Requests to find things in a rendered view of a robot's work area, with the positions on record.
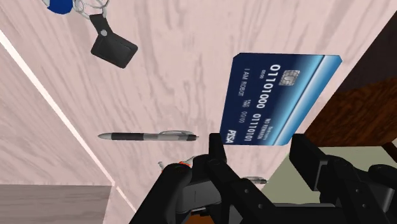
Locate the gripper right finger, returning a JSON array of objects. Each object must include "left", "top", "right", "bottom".
[{"left": 289, "top": 133, "right": 397, "bottom": 224}]

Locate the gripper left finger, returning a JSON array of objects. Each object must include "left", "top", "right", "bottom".
[{"left": 129, "top": 132, "right": 281, "bottom": 224}]

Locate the dark blue bank card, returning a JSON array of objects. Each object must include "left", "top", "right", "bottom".
[{"left": 219, "top": 52, "right": 343, "bottom": 146}]

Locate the grey and black pen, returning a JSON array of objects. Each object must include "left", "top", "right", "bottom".
[{"left": 97, "top": 130, "right": 200, "bottom": 142}]

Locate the pale wooden table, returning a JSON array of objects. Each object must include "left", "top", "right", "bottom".
[{"left": 0, "top": 0, "right": 397, "bottom": 224}]

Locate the key ring with black fob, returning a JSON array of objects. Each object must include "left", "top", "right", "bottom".
[{"left": 41, "top": 0, "right": 139, "bottom": 69}]

